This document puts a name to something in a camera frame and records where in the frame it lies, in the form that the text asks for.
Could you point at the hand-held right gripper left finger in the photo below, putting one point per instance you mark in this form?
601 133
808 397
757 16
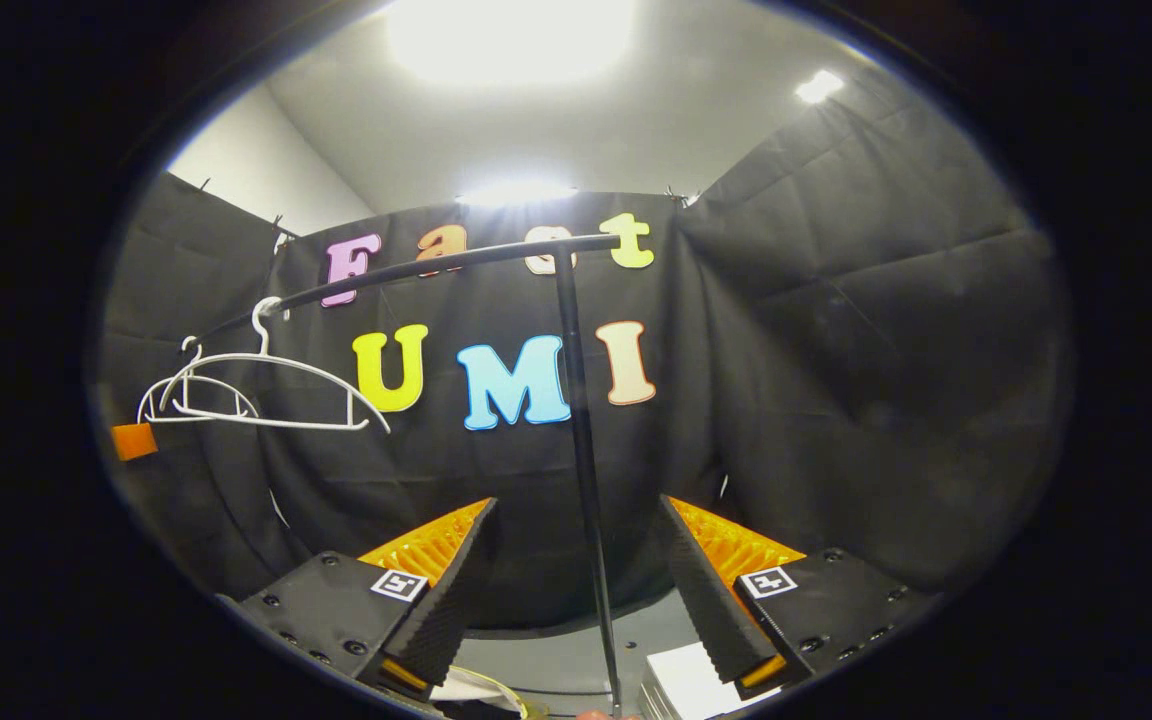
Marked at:
446 610

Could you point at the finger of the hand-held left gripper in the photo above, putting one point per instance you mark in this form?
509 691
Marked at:
134 442

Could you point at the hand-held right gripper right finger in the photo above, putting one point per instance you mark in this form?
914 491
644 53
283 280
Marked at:
711 600

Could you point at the white plastic hanger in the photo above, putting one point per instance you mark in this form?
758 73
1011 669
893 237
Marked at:
221 381
296 362

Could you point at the black metal clothes rack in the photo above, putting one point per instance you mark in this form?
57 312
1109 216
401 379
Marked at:
576 400

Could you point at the white box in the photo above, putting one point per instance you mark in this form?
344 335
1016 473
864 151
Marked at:
691 690

